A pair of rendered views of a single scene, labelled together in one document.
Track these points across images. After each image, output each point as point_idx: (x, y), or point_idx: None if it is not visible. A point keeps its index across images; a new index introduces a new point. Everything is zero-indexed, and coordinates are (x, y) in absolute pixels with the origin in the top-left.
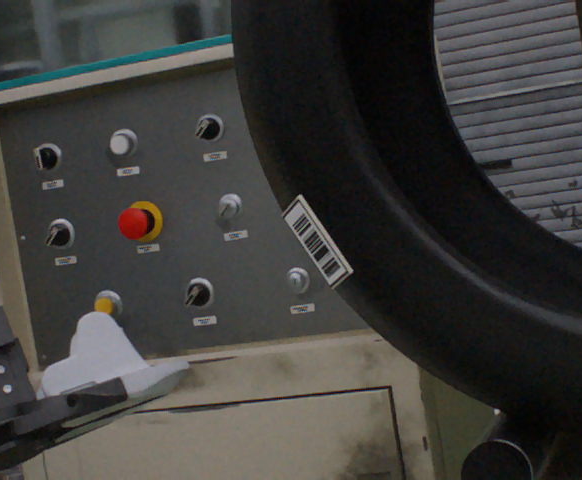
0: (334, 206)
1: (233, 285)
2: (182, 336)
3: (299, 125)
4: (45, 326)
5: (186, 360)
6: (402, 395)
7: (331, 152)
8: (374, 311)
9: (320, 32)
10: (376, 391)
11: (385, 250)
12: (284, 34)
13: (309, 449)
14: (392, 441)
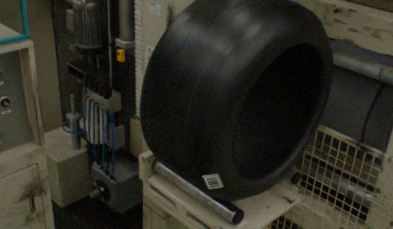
0: (225, 174)
1: None
2: None
3: (223, 158)
4: None
5: (219, 228)
6: (41, 165)
7: (228, 163)
8: (219, 191)
9: (233, 137)
10: (33, 166)
11: (232, 180)
12: (225, 138)
13: (9, 193)
14: (38, 180)
